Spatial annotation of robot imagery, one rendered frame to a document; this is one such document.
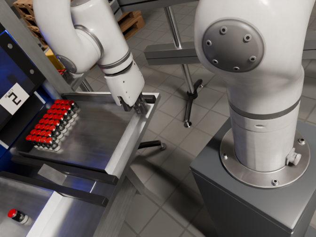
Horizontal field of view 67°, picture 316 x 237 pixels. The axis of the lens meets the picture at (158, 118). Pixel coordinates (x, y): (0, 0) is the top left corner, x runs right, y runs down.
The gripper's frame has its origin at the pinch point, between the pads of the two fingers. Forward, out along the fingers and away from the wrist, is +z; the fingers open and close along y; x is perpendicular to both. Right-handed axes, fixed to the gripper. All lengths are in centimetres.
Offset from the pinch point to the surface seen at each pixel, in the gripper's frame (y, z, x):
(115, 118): 1.3, 4.3, -10.4
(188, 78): -87, 64, -23
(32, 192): 29.2, 4.3, -23.9
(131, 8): -82, 6, -44
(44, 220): 34.7, 3.4, -13.3
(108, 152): 13.5, 4.3, -6.2
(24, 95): 3.8, -8.0, -39.1
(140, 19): -225, 81, -130
